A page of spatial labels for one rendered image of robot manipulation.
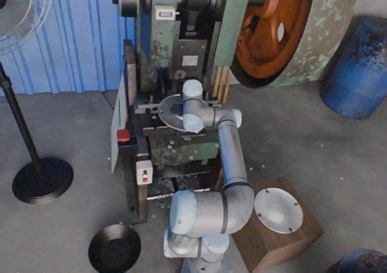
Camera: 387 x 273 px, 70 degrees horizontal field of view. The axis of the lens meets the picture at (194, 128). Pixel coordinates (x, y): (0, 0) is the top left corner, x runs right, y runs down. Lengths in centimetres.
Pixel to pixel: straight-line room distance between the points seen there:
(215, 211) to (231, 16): 81
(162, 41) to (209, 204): 72
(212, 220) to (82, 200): 141
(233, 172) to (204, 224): 20
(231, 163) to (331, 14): 62
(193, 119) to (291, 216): 98
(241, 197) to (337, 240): 154
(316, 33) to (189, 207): 75
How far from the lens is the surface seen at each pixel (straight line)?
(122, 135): 136
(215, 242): 119
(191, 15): 128
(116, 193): 207
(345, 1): 116
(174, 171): 179
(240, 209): 80
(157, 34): 120
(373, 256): 180
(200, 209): 77
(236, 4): 124
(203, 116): 103
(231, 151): 93
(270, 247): 163
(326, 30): 115
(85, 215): 202
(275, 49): 137
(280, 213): 175
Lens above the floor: 174
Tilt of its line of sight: 43 degrees down
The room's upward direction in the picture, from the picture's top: 11 degrees clockwise
